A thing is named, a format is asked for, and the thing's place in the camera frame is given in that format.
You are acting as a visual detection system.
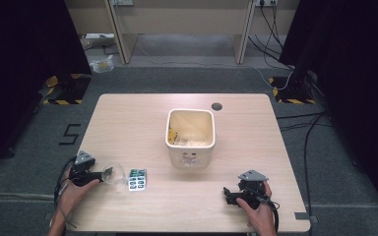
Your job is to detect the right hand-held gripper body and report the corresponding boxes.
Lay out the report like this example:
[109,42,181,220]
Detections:
[236,168,270,210]

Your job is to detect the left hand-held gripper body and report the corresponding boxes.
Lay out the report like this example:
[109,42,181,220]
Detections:
[68,149,96,188]

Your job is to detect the silver blister pill pack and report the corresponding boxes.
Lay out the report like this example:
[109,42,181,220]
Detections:
[127,168,148,192]

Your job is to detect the cream square waste bin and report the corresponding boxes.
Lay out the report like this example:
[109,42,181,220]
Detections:
[164,108,217,170]

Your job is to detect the person's left hand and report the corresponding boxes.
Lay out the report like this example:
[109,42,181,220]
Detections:
[58,167,101,215]

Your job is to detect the person's right hand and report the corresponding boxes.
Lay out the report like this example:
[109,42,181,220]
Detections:
[235,180,278,232]

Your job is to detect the yellow wrapper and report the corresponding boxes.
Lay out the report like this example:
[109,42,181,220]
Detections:
[167,127,180,146]

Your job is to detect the black stand base striped tape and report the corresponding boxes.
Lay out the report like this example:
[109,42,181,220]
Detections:
[268,76,317,105]
[41,73,93,106]

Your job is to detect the clear plastic bag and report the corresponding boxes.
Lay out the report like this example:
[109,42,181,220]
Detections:
[89,54,115,74]

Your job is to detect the black curtain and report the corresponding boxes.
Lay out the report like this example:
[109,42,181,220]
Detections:
[0,0,93,176]
[278,0,378,225]

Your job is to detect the white power strip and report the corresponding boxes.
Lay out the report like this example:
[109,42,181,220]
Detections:
[84,32,116,47]

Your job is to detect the white desk with panel legs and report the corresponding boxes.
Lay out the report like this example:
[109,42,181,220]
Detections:
[63,0,301,65]

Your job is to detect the left hand-held gripper cable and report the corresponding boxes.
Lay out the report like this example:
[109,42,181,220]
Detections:
[52,155,79,229]

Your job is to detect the hand-held gripper cable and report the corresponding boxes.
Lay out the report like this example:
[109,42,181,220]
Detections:
[52,155,79,229]
[239,185,281,234]

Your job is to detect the right hand-held gripper cable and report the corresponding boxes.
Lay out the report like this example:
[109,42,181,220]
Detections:
[239,185,281,234]

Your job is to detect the black floor cable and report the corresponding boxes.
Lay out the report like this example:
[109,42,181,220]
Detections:
[275,110,335,236]

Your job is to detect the black wall socket cables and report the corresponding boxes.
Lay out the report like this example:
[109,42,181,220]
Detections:
[247,2,294,71]

